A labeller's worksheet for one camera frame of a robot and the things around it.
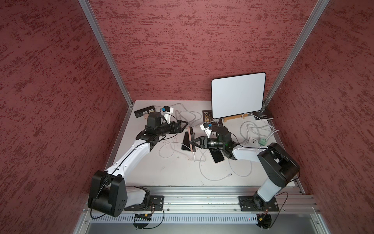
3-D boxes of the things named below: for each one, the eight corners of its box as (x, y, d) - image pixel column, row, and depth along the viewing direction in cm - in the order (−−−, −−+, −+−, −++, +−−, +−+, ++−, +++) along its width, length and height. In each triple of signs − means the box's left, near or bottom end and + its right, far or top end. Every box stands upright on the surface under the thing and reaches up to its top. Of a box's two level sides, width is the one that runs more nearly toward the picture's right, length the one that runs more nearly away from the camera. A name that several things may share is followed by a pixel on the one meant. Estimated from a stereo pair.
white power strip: (248, 146, 98) (249, 144, 95) (246, 139, 101) (247, 137, 99) (258, 146, 98) (259, 144, 95) (255, 139, 101) (257, 137, 99)
